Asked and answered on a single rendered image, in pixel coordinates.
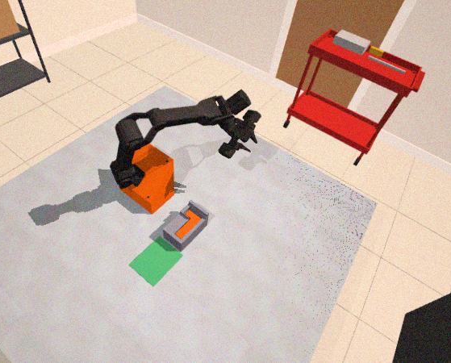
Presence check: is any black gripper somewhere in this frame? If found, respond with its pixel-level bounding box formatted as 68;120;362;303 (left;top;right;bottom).
219;110;261;159

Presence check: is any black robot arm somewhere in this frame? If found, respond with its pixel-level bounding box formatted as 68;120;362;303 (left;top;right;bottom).
110;90;255;189

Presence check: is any orange l-shaped part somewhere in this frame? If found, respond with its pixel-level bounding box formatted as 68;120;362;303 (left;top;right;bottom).
175;211;201;239

